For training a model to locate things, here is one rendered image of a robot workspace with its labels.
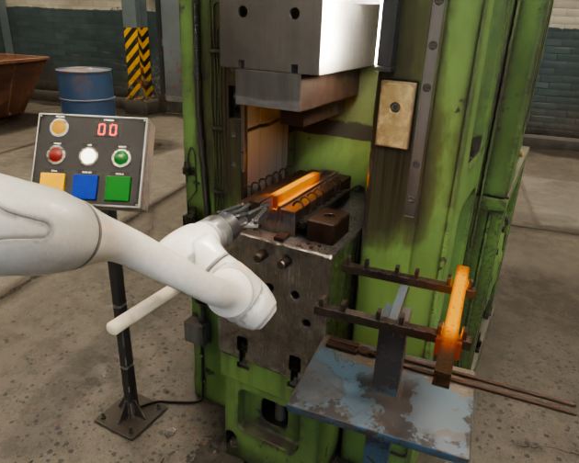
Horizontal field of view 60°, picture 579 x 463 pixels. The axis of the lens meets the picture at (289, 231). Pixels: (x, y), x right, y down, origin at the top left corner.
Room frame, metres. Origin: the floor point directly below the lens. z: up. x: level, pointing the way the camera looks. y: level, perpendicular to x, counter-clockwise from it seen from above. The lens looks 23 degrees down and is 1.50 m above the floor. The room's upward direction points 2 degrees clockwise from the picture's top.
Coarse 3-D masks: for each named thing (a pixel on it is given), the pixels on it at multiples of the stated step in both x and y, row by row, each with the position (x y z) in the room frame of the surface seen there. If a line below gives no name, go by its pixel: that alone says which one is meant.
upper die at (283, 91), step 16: (240, 80) 1.40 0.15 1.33; (256, 80) 1.38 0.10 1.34; (272, 80) 1.35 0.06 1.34; (288, 80) 1.33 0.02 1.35; (304, 80) 1.33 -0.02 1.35; (320, 80) 1.42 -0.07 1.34; (336, 80) 1.52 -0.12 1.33; (352, 80) 1.63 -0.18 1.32; (240, 96) 1.40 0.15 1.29; (256, 96) 1.37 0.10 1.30; (272, 96) 1.35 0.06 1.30; (288, 96) 1.33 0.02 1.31; (304, 96) 1.34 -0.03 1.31; (320, 96) 1.42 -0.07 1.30; (336, 96) 1.53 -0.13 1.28
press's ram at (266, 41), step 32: (224, 0) 1.42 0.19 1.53; (256, 0) 1.38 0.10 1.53; (288, 0) 1.33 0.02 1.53; (320, 0) 1.30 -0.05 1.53; (352, 0) 1.45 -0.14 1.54; (224, 32) 1.42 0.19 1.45; (256, 32) 1.38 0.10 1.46; (288, 32) 1.33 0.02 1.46; (320, 32) 1.29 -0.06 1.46; (352, 32) 1.47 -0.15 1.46; (224, 64) 1.42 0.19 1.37; (256, 64) 1.38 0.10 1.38; (288, 64) 1.33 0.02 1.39; (320, 64) 1.29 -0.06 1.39; (352, 64) 1.48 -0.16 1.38
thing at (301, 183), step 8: (304, 176) 1.56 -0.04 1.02; (312, 176) 1.56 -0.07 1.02; (296, 184) 1.47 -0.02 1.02; (304, 184) 1.51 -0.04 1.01; (280, 192) 1.39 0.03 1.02; (288, 192) 1.41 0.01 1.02; (296, 192) 1.46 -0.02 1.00; (256, 200) 1.28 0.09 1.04; (264, 200) 1.29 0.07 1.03; (280, 200) 1.37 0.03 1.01; (272, 208) 1.33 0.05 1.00
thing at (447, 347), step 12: (456, 276) 1.02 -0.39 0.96; (468, 276) 1.02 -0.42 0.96; (456, 288) 0.96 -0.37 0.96; (456, 300) 0.91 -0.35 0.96; (456, 312) 0.86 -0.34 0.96; (456, 324) 0.82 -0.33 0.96; (444, 336) 0.78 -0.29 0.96; (456, 336) 0.78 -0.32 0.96; (444, 348) 0.74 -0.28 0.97; (456, 348) 0.75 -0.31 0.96; (444, 360) 0.70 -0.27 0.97; (444, 372) 0.67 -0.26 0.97; (432, 384) 0.67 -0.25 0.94; (444, 384) 0.67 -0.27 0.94
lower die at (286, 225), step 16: (288, 176) 1.69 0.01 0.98; (336, 176) 1.67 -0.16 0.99; (256, 192) 1.51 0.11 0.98; (272, 192) 1.48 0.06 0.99; (304, 192) 1.47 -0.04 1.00; (320, 192) 1.50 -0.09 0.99; (336, 192) 1.58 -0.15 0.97; (288, 208) 1.35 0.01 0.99; (304, 208) 1.37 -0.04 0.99; (272, 224) 1.35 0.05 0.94; (288, 224) 1.32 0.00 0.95
